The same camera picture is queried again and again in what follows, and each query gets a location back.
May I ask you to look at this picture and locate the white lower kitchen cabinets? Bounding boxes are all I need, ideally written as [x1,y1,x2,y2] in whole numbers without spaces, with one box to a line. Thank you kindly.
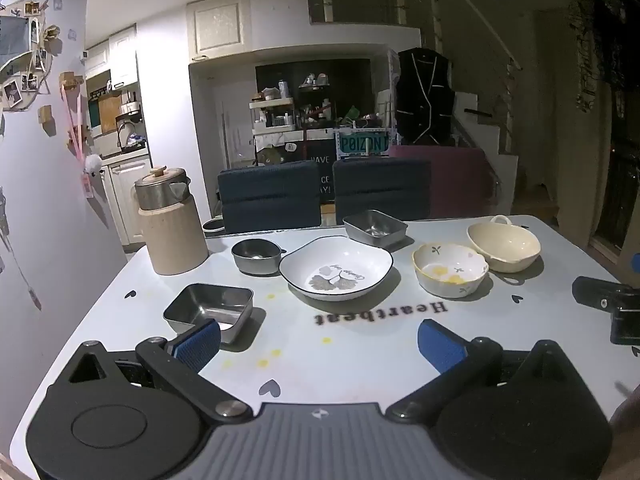
[107,155,153,246]

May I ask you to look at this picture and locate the black vest with white trim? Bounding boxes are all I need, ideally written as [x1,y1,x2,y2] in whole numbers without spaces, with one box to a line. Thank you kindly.
[396,47,456,146]

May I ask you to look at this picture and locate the dark blue padded chair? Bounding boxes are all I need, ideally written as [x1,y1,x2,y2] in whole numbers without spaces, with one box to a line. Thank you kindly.
[217,160,322,233]
[332,158,432,223]

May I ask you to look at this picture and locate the teal lettered sign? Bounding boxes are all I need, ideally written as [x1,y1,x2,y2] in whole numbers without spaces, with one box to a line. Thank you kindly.
[332,130,390,158]

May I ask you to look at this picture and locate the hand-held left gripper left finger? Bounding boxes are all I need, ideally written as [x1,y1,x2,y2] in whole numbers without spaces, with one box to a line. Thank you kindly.
[47,319,253,423]

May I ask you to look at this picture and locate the pink ribbon with white pompom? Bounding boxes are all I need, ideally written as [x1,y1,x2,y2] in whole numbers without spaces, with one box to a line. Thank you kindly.
[60,72,106,201]

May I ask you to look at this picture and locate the square stainless steel container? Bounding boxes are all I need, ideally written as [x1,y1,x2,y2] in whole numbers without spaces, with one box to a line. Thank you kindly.
[163,283,254,345]
[343,210,407,252]

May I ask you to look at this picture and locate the black lettered board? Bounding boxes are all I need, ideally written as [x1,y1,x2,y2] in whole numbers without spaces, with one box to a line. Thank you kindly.
[305,140,335,203]

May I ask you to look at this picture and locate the white leaf print plate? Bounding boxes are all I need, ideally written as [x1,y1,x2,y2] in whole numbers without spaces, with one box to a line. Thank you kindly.
[278,236,394,301]

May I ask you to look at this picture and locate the white kitchen cabinets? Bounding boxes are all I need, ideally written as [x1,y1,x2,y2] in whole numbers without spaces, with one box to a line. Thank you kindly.
[82,25,138,91]
[107,155,153,246]

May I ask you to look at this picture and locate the cream two-handled bowl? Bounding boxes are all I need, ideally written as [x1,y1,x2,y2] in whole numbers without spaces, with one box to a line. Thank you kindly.
[467,215,542,286]

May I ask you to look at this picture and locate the floral bowl with yellow rim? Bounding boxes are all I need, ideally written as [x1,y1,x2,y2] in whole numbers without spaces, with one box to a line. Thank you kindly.
[412,243,490,298]

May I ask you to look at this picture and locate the white staircase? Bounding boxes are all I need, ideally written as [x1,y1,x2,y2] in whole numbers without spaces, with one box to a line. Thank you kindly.
[455,90,521,201]

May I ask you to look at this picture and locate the maroon chair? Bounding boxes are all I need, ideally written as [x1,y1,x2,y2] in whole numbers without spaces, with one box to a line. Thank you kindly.
[389,145,493,221]

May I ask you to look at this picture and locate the white upper kitchen cabinets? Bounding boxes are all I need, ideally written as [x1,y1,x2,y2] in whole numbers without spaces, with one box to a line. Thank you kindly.
[82,25,138,91]

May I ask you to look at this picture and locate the round stainless steel bowl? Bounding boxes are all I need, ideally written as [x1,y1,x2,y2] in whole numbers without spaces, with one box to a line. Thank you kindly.
[231,239,287,276]

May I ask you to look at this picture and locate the beige insulated jug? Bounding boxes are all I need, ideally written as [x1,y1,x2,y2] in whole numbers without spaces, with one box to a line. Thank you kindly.
[134,166,210,276]

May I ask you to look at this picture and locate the cluttered white shelf rack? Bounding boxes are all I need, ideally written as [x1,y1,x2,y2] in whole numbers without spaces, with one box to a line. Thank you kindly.
[249,72,336,142]

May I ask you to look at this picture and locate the white overhead cabinet door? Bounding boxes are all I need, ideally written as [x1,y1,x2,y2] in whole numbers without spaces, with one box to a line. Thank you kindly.
[187,0,251,58]

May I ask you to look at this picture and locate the wall photo collage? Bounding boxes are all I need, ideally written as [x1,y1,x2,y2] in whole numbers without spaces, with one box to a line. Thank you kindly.
[0,0,63,111]

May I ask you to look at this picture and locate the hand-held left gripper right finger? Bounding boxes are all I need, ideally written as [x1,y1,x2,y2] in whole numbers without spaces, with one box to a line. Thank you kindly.
[385,321,596,423]

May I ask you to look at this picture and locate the dark patterned curtain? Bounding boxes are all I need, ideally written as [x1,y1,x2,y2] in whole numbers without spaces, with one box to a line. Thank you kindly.
[570,0,640,111]

